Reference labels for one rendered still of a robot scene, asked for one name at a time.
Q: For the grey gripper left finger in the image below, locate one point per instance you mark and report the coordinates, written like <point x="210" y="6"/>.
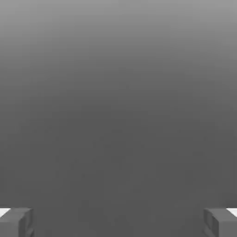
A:
<point x="14" y="223"/>

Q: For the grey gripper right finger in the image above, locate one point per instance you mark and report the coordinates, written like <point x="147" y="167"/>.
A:
<point x="222" y="224"/>

